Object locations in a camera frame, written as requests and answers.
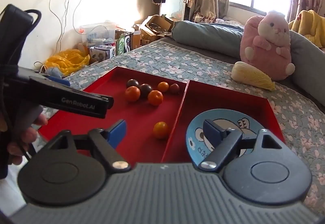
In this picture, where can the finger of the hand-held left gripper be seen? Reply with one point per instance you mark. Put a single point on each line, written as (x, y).
(106, 104)

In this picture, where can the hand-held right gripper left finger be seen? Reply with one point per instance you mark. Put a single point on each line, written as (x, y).
(117, 134)

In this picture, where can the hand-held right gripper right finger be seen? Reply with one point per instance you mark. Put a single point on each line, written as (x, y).
(211, 131)

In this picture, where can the blue cartoon plate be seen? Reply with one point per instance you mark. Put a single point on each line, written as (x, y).
(198, 123)

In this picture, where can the long red cardboard box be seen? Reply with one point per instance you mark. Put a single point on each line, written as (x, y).
(142, 117)

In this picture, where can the wide red cardboard box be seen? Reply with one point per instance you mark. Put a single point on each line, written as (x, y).
(203, 102)

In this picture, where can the light orange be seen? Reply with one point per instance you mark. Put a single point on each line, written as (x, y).
(161, 129)

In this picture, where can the person's left hand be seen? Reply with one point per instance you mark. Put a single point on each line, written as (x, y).
(29, 135)

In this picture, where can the dark purple round fruit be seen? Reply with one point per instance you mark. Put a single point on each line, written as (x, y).
(145, 89)
(174, 88)
(132, 83)

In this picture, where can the white printed box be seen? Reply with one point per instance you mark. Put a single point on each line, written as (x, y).
(102, 52)

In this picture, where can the blue plastic piece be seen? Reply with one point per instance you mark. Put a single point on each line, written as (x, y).
(59, 80)

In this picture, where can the yellow plastic bag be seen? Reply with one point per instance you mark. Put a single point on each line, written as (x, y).
(68, 61)

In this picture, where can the small orange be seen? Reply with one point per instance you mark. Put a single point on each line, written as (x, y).
(163, 86)

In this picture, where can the green and white carton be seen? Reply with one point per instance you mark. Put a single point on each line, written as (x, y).
(124, 43)

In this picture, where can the napa cabbage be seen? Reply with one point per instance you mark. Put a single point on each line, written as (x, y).
(248, 74)

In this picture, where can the clear plastic storage box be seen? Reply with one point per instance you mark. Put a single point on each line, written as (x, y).
(99, 33)

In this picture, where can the brown cardboard box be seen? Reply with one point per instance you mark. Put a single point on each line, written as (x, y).
(144, 38)

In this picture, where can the floral quilted bedspread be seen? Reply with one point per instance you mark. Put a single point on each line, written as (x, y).
(177, 61)

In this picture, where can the grey-blue duvet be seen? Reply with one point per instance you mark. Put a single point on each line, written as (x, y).
(203, 33)

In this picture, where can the open cardboard box with pots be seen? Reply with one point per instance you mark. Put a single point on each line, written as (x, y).
(162, 22)

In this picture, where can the pink plush rabbit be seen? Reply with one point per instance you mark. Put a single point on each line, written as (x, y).
(266, 43)

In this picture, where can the yellow plush toy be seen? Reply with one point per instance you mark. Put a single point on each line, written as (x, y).
(309, 23)

